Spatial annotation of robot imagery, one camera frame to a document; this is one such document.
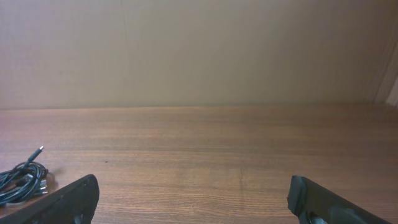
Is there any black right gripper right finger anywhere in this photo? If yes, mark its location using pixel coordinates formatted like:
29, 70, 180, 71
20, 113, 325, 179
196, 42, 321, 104
287, 175, 389, 224

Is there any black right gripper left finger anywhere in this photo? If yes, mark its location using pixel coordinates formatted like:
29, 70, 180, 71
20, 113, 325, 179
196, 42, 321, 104
1, 174, 100, 224

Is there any black cable bundle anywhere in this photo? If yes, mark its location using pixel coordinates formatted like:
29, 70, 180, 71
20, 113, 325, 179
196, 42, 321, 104
0, 146, 49, 207

